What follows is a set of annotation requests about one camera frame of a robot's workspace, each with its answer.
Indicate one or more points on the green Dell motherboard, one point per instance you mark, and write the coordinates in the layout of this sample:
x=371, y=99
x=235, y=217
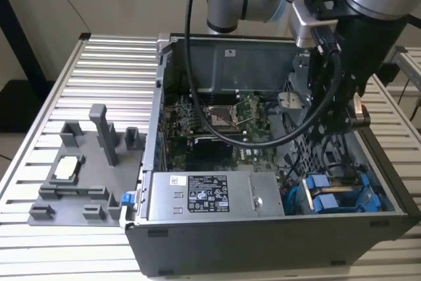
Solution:
x=177, y=159

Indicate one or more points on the grey metal disk bay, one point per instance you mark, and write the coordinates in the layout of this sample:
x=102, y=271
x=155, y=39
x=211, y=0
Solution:
x=296, y=156

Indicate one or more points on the hard disk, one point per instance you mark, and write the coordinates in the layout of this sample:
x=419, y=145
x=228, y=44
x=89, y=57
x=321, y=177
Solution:
x=342, y=195

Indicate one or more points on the silver CPU chip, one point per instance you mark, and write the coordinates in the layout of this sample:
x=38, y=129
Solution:
x=66, y=168

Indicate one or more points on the grey parts rack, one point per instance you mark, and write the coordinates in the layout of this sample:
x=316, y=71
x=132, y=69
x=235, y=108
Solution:
x=92, y=175

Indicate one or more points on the aluminium profile rail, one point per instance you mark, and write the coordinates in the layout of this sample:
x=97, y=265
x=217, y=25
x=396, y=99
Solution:
x=406, y=60

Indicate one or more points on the black box on floor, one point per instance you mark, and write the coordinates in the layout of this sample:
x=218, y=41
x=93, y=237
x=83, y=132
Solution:
x=19, y=106

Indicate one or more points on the black RAM slot bank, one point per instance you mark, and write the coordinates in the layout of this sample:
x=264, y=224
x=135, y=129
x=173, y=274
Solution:
x=227, y=133
x=223, y=96

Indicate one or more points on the black open PC case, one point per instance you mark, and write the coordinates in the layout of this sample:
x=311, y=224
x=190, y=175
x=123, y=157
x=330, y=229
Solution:
x=230, y=248

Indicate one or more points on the CPU socket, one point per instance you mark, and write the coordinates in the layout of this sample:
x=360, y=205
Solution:
x=221, y=117

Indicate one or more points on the silver power supply unit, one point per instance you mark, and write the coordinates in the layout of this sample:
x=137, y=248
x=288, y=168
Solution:
x=230, y=195

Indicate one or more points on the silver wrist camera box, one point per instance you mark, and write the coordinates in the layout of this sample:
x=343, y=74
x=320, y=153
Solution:
x=306, y=27

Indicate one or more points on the blue case latch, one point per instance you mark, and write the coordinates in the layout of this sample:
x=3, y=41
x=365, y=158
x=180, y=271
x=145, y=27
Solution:
x=126, y=198

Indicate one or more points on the black graphics card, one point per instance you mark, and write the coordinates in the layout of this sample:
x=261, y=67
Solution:
x=210, y=152

